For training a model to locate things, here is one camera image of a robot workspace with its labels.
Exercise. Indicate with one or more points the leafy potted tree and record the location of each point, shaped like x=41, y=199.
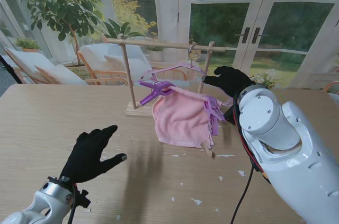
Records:
x=61, y=4

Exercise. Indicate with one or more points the pink square towel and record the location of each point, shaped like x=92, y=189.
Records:
x=180, y=120

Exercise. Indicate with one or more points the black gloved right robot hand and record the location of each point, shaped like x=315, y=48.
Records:
x=233, y=79

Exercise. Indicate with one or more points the broad leaf green plant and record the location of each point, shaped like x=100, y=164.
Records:
x=119, y=29

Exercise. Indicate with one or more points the wooden hanging rack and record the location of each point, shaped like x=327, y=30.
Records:
x=129, y=81

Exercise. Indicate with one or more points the purple plastic clothes peg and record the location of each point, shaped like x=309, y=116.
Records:
x=156, y=89
x=213, y=112

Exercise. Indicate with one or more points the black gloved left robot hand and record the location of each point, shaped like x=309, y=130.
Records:
x=87, y=155

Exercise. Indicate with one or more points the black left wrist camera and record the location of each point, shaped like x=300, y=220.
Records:
x=84, y=198

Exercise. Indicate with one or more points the small green pot plant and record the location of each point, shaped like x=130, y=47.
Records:
x=26, y=44

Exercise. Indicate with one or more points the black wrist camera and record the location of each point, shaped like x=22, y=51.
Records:
x=84, y=198
x=230, y=115

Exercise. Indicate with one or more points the white cushioned lounge chair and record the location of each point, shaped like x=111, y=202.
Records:
x=95, y=54
x=29, y=62

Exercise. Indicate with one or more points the white flowering pot plant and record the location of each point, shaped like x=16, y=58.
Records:
x=267, y=77

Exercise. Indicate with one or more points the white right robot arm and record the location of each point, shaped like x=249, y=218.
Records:
x=280, y=139

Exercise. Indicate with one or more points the purple clothes hanger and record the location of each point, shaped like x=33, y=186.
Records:
x=180, y=66

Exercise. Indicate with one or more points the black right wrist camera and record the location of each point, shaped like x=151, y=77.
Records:
x=230, y=115

